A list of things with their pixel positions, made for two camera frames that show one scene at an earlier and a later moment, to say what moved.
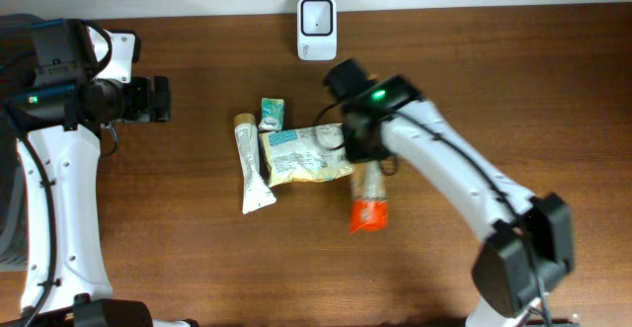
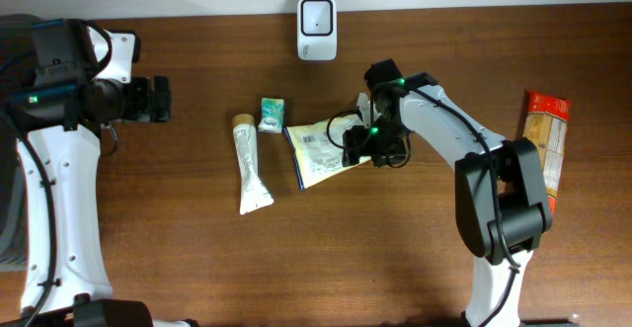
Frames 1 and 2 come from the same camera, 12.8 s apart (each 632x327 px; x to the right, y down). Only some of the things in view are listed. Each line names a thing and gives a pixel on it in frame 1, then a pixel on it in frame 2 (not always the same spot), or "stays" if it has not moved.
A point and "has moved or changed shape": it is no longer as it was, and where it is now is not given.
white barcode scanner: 317,29 stays
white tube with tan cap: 256,192 stays
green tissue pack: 272,115 stays
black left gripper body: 138,102 stays
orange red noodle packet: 370,211 → 545,124
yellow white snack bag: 311,153 has moved or changed shape
